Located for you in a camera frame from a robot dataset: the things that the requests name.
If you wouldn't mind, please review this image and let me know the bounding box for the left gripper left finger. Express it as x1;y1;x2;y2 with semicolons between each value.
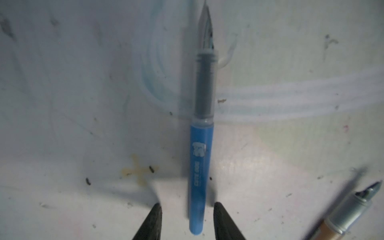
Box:
132;203;163;240

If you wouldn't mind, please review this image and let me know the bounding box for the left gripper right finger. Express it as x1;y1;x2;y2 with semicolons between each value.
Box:
213;202;245;240

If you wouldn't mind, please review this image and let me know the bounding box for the blue pen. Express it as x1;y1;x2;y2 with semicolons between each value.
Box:
189;3;218;236

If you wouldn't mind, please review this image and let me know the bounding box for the brown pen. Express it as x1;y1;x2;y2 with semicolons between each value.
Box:
309;181;382;240

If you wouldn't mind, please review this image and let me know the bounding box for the floral table mat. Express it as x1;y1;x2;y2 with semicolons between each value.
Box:
1;1;384;240

